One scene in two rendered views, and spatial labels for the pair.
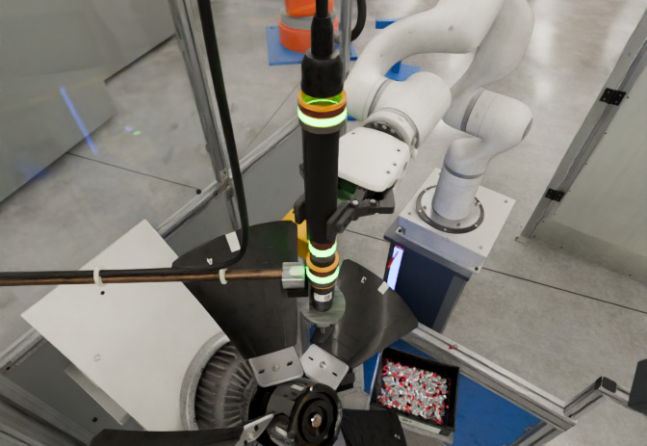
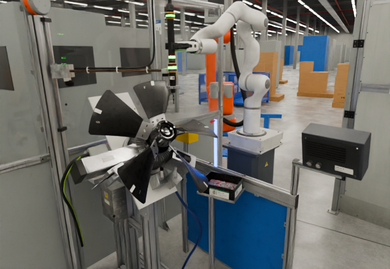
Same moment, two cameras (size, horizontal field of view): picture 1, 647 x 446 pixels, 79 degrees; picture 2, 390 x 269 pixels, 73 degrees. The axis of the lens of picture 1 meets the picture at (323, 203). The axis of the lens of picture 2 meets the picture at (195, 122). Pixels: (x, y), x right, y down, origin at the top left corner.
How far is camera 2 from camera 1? 1.16 m
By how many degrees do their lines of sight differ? 33
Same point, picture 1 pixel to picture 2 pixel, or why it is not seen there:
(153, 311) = not seen: hidden behind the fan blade
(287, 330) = (163, 108)
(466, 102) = (245, 76)
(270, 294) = (160, 97)
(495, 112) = (254, 77)
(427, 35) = (209, 30)
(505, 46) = (250, 51)
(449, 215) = (248, 131)
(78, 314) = not seen: hidden behind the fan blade
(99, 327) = not seen: hidden behind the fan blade
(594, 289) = (380, 239)
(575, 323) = (364, 253)
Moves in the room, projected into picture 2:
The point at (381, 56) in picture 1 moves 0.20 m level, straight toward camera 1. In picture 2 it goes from (198, 35) to (186, 33)
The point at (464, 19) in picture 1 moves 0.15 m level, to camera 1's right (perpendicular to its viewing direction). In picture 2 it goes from (217, 25) to (244, 24)
